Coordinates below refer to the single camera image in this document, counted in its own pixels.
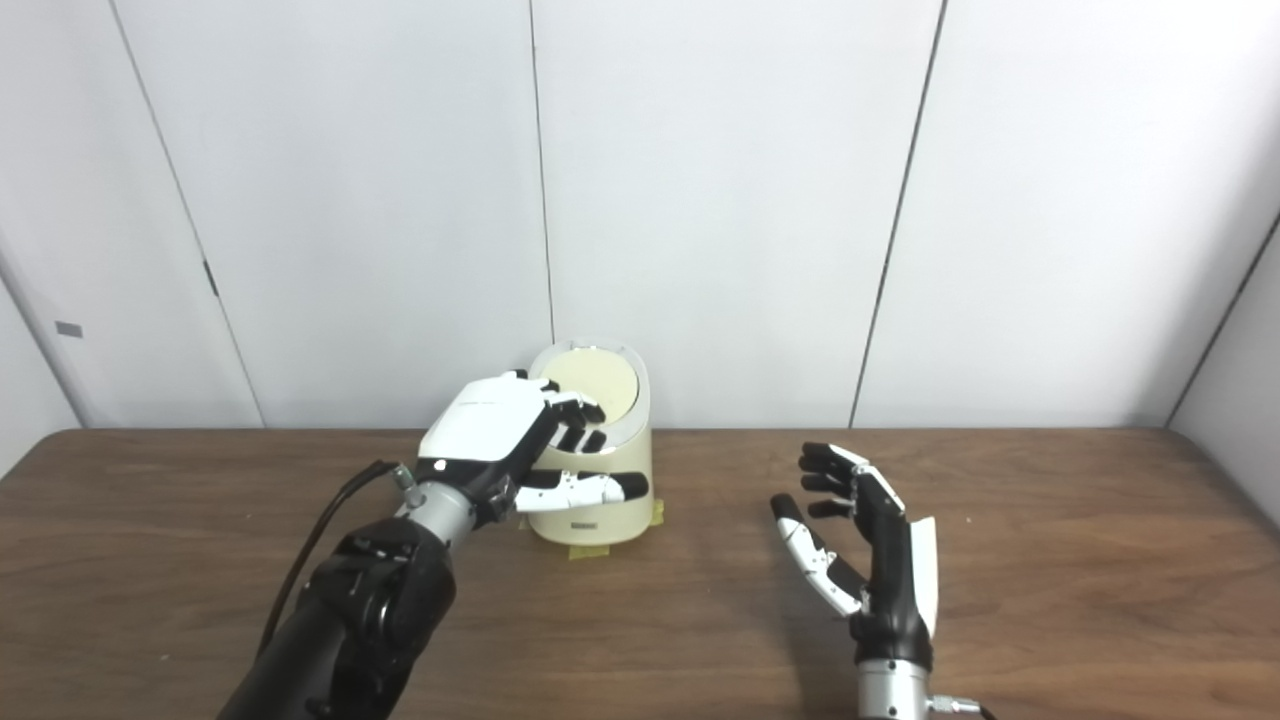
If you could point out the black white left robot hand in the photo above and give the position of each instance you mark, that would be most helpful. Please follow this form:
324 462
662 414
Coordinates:
490 425

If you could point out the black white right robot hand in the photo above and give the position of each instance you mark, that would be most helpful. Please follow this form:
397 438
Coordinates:
895 575

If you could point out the round cream bin lid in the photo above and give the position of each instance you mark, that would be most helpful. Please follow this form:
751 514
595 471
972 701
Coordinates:
600 380

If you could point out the cream-colored plastic bin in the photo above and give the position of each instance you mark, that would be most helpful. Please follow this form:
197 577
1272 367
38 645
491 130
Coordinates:
620 455

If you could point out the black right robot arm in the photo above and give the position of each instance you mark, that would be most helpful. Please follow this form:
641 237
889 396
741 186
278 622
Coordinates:
895 692

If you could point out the small grey wall label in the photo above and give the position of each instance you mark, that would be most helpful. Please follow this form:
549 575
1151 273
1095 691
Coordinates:
69 329

